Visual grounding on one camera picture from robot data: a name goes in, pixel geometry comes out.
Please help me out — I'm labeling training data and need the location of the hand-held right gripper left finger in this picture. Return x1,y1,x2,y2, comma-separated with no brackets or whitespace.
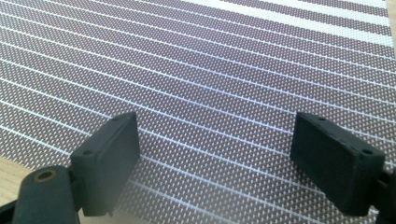
69,111,141,217

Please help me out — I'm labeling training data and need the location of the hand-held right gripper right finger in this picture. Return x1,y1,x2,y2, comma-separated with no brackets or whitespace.
290,111,386,217

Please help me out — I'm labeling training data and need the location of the striped woven placemat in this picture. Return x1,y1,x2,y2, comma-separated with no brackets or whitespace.
0,0,395,224

